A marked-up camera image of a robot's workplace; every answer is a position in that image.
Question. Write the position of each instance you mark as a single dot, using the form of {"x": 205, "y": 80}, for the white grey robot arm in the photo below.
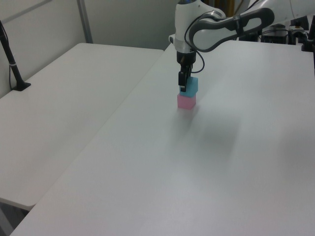
{"x": 209, "y": 37}

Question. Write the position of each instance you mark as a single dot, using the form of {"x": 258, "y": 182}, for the white side table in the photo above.
{"x": 61, "y": 98}

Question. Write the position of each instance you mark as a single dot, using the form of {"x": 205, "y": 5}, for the blue cube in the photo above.
{"x": 193, "y": 86}

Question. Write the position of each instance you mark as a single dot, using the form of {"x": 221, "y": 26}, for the grey metal post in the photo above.
{"x": 85, "y": 22}

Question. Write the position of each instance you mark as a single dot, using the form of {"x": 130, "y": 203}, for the black background equipment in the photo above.
{"x": 275, "y": 37}

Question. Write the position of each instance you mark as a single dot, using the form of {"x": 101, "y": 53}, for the black camera pole with base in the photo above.
{"x": 15, "y": 72}

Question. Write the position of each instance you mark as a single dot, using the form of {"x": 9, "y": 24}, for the pink cube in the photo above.
{"x": 186, "y": 102}

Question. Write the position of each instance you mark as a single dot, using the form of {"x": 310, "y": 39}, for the black camera stand clamp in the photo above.
{"x": 307, "y": 45}

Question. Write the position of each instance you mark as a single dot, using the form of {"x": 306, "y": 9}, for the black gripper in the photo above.
{"x": 185, "y": 59}

